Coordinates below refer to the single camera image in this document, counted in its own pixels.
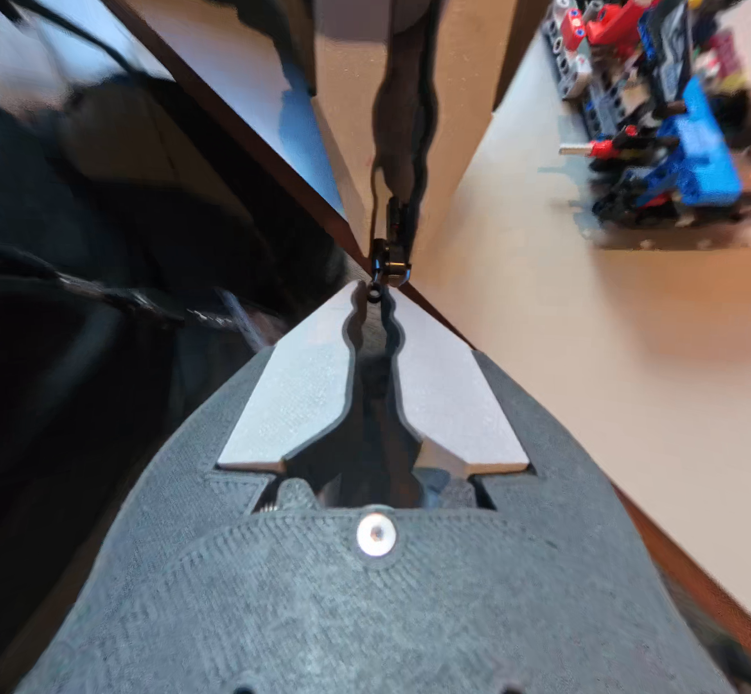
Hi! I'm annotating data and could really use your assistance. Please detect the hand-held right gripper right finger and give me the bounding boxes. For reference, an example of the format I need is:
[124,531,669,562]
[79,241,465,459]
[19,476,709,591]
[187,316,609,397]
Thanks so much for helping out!
[383,285,530,478]

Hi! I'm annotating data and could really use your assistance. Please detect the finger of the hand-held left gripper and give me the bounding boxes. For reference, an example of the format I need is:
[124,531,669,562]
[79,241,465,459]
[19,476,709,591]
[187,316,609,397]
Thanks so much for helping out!
[404,0,526,280]
[311,20,407,246]

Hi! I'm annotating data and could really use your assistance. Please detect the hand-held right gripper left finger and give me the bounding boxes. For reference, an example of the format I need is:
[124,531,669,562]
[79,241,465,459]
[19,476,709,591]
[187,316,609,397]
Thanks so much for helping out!
[216,280,370,477]

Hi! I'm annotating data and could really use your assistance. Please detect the black brick assembly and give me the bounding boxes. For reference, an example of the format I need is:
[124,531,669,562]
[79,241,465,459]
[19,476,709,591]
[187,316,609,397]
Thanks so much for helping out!
[370,195,415,303]

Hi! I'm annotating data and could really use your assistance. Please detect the toy brick car chassis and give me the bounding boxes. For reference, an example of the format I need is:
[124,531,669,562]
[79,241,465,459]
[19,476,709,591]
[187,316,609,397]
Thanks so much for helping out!
[540,0,751,231]

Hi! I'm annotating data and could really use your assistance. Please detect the grey desk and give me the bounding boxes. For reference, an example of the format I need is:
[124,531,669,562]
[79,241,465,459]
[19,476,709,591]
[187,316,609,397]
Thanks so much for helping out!
[56,0,751,636]

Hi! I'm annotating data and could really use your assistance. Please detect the black badge reel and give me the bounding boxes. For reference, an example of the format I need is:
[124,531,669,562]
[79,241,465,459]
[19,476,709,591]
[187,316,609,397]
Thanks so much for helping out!
[0,245,259,349]

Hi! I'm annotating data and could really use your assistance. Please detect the person's dark clothed body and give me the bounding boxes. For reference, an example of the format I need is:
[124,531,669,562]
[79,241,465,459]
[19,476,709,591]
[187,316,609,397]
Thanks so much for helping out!
[0,75,365,689]

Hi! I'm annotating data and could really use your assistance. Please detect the black cable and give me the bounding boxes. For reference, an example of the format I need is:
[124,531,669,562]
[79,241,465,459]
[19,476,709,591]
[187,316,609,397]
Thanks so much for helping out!
[0,0,138,76]

